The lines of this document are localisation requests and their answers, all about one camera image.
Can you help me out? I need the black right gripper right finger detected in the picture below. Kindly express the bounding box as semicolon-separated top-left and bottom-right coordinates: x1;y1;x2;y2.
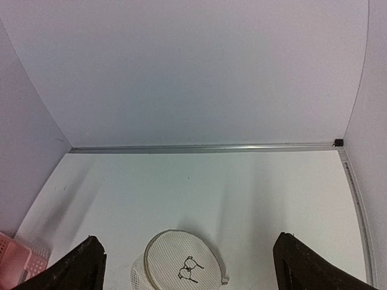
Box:
273;232;374;290

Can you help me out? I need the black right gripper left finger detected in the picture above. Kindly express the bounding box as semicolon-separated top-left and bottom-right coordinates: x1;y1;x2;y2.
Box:
15;236;107;290

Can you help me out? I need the white mesh laundry bag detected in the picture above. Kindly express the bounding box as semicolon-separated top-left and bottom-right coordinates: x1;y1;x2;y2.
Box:
131;230;229;290

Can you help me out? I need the pink plastic basket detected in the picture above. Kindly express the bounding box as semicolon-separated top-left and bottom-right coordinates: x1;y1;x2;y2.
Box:
1;233;51;289

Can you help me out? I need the aluminium right table rail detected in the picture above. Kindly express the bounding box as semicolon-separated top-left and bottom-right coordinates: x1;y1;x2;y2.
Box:
337;147;379;288

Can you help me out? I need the aluminium table rail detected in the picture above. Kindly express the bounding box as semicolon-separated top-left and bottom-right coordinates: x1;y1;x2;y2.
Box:
337;147;379;288
70;143;336;154

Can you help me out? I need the aluminium back table rail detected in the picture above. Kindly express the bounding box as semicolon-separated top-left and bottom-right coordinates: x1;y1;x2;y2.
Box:
70;143;336;154

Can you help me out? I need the black corner bracket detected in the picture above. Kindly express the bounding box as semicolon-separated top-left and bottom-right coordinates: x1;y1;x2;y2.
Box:
334;139;344;147

